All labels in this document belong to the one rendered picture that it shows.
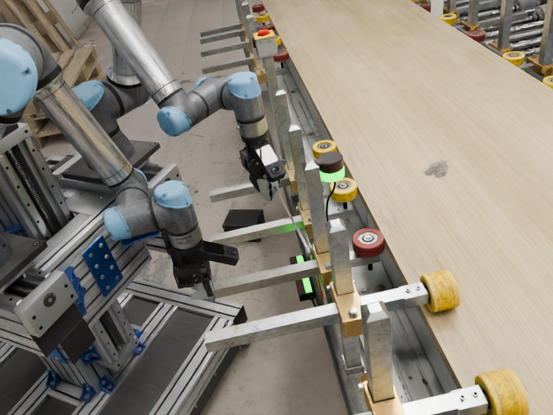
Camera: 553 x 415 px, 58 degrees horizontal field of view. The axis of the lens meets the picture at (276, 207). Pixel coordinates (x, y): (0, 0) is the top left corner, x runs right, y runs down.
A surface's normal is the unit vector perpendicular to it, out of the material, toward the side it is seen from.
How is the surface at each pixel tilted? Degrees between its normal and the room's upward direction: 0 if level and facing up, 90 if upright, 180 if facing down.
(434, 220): 0
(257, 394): 0
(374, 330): 90
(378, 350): 90
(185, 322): 0
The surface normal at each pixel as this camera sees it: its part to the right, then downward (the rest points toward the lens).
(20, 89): 0.32, 0.44
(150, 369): -0.17, -0.79
